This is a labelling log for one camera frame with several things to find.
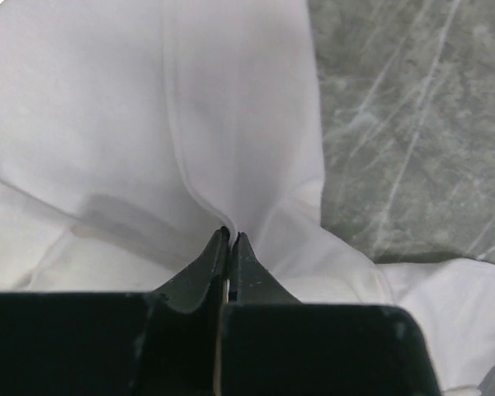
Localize white t shirt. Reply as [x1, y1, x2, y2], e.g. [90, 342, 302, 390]
[0, 1, 495, 395]

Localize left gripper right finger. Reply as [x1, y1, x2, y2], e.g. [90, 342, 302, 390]
[219, 233, 440, 395]

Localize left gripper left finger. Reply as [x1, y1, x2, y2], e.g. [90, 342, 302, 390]
[0, 228, 229, 395]

